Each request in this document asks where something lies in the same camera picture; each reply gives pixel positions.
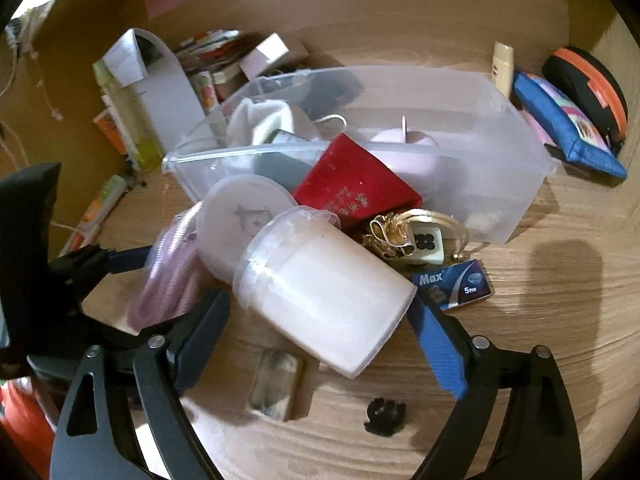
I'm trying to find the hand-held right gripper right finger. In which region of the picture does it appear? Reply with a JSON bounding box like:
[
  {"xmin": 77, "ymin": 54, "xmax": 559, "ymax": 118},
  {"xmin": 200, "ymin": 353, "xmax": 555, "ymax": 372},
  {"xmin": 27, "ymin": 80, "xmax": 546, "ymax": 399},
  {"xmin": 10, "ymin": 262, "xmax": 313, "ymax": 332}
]
[{"xmin": 406, "ymin": 300, "xmax": 583, "ymax": 480}]

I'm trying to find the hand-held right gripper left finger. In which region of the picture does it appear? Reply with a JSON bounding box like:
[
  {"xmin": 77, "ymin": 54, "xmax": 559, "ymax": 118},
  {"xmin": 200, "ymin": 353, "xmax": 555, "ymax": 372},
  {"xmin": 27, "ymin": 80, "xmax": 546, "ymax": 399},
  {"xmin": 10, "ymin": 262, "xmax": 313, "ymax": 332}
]
[{"xmin": 50, "ymin": 287, "xmax": 232, "ymax": 480}]

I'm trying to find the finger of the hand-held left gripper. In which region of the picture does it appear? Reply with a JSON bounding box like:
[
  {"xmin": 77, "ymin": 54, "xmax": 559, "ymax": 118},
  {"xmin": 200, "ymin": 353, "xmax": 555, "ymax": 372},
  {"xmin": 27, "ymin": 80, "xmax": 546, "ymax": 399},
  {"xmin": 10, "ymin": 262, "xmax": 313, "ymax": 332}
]
[
  {"xmin": 79, "ymin": 305, "xmax": 176, "ymax": 350},
  {"xmin": 50, "ymin": 244, "xmax": 153, "ymax": 302}
]

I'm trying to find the pink rope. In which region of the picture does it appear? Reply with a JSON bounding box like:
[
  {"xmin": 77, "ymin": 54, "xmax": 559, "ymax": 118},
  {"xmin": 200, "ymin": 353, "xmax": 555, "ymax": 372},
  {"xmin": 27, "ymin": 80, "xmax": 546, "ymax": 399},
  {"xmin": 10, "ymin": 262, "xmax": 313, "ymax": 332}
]
[{"xmin": 127, "ymin": 205, "xmax": 211, "ymax": 331}]

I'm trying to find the mahjong tile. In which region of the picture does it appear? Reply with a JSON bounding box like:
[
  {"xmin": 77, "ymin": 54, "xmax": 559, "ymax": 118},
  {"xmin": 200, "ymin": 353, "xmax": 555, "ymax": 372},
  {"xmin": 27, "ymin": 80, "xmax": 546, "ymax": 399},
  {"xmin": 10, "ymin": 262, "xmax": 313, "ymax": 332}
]
[{"xmin": 409, "ymin": 225, "xmax": 446, "ymax": 266}]

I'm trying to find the white plastic jar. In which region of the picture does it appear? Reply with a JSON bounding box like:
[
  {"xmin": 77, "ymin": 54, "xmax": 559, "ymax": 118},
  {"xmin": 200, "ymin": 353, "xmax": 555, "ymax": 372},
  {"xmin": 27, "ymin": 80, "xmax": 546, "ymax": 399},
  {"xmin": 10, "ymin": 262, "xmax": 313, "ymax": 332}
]
[{"xmin": 232, "ymin": 208, "xmax": 417, "ymax": 378}]

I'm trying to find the clear plastic bin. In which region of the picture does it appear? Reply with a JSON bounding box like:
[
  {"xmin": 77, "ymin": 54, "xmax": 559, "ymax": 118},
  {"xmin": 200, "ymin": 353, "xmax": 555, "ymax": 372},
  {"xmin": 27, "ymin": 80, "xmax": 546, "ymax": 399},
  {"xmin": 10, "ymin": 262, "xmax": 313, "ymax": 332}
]
[{"xmin": 161, "ymin": 65, "xmax": 558, "ymax": 246}]

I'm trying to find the red pouch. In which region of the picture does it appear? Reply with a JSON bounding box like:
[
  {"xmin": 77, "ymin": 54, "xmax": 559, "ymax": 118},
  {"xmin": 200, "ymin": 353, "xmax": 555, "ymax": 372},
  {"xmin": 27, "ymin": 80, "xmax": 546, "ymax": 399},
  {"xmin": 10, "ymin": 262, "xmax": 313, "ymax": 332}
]
[{"xmin": 291, "ymin": 133, "xmax": 423, "ymax": 233}]

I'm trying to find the wooden desktop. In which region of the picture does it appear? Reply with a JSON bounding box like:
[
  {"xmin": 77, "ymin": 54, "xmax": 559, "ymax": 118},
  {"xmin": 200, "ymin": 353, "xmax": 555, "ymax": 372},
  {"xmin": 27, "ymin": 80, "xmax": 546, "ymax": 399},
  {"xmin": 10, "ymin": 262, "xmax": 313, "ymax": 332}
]
[{"xmin": 50, "ymin": 35, "xmax": 640, "ymax": 480}]

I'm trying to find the green orange packet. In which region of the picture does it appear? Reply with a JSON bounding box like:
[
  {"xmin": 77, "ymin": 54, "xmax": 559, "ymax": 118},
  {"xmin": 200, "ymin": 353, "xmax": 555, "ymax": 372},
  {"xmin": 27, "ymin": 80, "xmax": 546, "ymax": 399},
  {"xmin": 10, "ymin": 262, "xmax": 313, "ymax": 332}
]
[{"xmin": 75, "ymin": 175, "xmax": 126, "ymax": 241}]

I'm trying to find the small blue box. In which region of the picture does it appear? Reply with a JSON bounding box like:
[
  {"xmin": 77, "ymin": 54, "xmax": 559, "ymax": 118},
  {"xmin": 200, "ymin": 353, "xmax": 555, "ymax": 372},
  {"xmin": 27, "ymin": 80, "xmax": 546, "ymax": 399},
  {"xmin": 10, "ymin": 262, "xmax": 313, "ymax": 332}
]
[{"xmin": 411, "ymin": 259, "xmax": 495, "ymax": 313}]

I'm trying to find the small black clip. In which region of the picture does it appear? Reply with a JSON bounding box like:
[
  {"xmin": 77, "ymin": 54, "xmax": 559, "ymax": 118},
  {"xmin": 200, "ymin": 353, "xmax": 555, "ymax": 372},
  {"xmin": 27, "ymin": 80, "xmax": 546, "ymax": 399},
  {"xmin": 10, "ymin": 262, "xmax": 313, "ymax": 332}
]
[{"xmin": 364, "ymin": 397, "xmax": 405, "ymax": 434}]

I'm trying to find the yellow green book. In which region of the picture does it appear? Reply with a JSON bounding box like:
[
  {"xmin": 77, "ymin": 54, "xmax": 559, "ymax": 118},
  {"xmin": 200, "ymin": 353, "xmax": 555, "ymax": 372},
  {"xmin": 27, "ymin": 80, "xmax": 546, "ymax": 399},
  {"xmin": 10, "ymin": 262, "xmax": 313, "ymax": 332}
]
[{"xmin": 95, "ymin": 60, "xmax": 163, "ymax": 171}]

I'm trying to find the round white lidded container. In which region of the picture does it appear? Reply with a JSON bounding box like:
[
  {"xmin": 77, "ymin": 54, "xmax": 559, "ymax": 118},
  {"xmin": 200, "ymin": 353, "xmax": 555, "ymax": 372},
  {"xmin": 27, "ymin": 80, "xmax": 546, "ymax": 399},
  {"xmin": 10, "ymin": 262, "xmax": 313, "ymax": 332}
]
[{"xmin": 194, "ymin": 175, "xmax": 299, "ymax": 283}]

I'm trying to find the orange book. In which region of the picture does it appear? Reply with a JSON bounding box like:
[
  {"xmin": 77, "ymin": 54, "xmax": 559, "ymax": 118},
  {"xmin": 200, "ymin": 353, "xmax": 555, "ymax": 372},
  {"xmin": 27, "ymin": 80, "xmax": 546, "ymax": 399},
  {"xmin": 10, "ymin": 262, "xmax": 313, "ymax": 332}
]
[{"xmin": 94, "ymin": 110, "xmax": 128, "ymax": 156}]

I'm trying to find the curved white paper sheet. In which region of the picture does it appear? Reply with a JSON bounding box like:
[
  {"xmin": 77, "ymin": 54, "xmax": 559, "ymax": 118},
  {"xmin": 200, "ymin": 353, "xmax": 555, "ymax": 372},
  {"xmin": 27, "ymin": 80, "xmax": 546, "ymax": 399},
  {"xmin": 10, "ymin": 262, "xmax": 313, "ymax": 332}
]
[{"xmin": 92, "ymin": 28, "xmax": 203, "ymax": 161}]

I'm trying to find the pale teal oblong object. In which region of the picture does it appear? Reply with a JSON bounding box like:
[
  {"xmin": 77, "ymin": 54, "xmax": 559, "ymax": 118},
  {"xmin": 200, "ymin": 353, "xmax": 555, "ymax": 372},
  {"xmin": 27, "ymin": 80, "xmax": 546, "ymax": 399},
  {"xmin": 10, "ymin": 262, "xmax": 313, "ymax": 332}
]
[{"xmin": 252, "ymin": 130, "xmax": 326, "ymax": 188}]

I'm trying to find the fruit print box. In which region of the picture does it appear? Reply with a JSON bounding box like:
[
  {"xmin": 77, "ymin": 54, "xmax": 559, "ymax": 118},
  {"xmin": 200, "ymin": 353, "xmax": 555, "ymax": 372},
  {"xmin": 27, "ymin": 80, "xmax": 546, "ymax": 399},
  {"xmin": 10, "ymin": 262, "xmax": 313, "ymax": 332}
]
[{"xmin": 192, "ymin": 72, "xmax": 217, "ymax": 111}]

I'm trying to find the white cloth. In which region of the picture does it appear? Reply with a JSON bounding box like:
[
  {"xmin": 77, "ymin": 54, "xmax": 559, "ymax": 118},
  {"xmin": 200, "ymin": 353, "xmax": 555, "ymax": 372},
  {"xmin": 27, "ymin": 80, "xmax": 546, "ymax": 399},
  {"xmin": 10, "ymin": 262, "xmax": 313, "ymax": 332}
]
[{"xmin": 225, "ymin": 97, "xmax": 296, "ymax": 148}]

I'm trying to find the pale pink round object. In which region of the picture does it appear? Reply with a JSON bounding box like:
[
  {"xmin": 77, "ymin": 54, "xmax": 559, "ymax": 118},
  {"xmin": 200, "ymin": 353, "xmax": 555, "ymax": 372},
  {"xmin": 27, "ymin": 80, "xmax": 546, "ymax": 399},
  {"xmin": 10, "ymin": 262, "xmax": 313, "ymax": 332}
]
[{"xmin": 370, "ymin": 116, "xmax": 440, "ymax": 148}]

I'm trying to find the stack of booklets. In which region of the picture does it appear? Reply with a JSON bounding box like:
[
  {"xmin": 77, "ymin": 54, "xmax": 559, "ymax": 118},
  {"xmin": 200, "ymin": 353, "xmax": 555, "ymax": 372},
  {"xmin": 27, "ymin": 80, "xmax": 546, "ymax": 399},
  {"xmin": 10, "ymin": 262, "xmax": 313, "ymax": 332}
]
[{"xmin": 175, "ymin": 30, "xmax": 251, "ymax": 76}]

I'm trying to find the pink pouch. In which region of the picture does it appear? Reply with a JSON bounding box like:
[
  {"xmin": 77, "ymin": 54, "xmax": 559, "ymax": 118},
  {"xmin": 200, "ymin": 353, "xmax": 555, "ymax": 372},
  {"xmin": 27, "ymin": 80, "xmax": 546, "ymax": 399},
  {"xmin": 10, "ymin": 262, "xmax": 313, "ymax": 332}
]
[{"xmin": 520, "ymin": 110, "xmax": 556, "ymax": 151}]

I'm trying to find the pale pink box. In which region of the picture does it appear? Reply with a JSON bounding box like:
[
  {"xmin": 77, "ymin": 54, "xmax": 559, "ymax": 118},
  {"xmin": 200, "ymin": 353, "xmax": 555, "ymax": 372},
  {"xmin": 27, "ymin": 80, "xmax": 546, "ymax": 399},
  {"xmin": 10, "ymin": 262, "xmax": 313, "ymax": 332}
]
[{"xmin": 239, "ymin": 32, "xmax": 291, "ymax": 78}]

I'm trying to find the blue zip pouch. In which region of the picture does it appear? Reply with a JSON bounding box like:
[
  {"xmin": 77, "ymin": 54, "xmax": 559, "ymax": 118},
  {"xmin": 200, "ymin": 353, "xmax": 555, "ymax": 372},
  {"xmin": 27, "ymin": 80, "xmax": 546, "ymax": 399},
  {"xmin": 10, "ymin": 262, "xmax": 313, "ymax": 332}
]
[{"xmin": 513, "ymin": 71, "xmax": 629, "ymax": 180}]

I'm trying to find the cream tube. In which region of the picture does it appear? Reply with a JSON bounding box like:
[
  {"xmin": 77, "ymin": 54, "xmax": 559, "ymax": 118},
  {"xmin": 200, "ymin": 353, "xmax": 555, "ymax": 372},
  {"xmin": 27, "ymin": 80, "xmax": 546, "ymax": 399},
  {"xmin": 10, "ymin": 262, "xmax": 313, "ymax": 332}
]
[{"xmin": 492, "ymin": 41, "xmax": 516, "ymax": 98}]

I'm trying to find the black case with orange band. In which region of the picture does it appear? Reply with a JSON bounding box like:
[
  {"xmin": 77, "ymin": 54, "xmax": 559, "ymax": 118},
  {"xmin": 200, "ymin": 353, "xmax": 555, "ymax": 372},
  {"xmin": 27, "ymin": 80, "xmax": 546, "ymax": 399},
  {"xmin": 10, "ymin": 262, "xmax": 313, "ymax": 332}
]
[{"xmin": 542, "ymin": 47, "xmax": 628, "ymax": 153}]

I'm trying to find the gold chain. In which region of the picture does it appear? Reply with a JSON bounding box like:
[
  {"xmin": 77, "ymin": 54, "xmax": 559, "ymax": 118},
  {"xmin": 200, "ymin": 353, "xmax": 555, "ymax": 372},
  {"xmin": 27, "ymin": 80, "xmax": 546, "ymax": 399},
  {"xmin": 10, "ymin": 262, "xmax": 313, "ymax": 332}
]
[{"xmin": 361, "ymin": 208, "xmax": 471, "ymax": 261}]

